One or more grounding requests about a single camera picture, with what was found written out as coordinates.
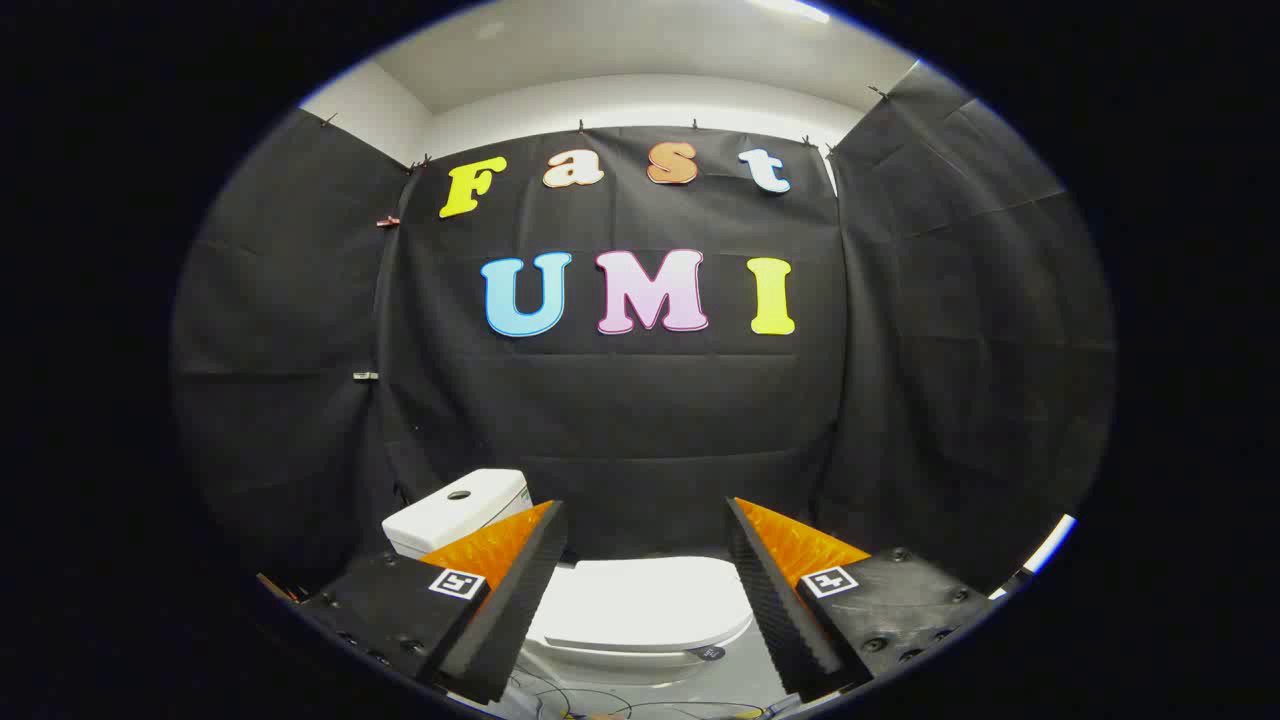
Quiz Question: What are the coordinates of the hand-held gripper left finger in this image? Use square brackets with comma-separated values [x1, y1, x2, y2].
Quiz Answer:
[297, 500, 570, 706]

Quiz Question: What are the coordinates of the white toilet lid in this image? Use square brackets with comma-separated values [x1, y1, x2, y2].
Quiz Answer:
[543, 556, 757, 654]

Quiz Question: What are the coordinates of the black floor cable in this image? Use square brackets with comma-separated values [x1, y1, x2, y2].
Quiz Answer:
[500, 668, 776, 720]

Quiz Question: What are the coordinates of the black backdrop cloth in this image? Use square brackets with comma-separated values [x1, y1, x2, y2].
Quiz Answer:
[170, 62, 1117, 601]

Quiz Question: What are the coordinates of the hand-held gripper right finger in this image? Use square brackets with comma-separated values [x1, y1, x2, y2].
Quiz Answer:
[725, 497, 1006, 704]

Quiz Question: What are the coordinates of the white toilet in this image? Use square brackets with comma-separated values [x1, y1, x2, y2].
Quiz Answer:
[381, 468, 761, 691]

